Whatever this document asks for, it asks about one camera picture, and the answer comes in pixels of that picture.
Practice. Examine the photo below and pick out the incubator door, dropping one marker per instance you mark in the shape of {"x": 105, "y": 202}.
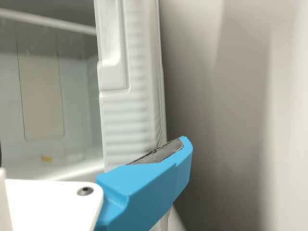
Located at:
{"x": 134, "y": 108}

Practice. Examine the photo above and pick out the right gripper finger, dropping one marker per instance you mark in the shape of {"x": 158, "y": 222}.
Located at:
{"x": 144, "y": 192}

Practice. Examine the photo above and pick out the white incubator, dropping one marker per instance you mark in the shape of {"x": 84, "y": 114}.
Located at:
{"x": 48, "y": 72}

